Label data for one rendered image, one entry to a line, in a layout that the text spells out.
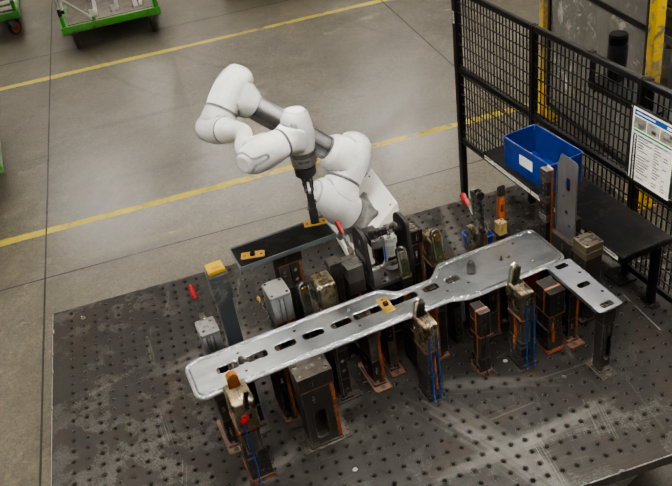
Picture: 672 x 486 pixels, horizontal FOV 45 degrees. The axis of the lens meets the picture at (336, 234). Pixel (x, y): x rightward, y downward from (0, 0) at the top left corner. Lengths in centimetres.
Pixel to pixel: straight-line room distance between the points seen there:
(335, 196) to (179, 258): 188
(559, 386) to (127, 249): 314
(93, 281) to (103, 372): 182
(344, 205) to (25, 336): 222
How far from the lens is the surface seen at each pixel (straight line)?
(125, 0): 897
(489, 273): 290
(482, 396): 288
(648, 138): 299
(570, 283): 286
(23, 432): 429
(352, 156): 338
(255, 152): 257
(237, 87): 315
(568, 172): 291
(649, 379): 298
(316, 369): 256
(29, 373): 460
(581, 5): 521
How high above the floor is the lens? 281
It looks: 35 degrees down
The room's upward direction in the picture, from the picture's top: 9 degrees counter-clockwise
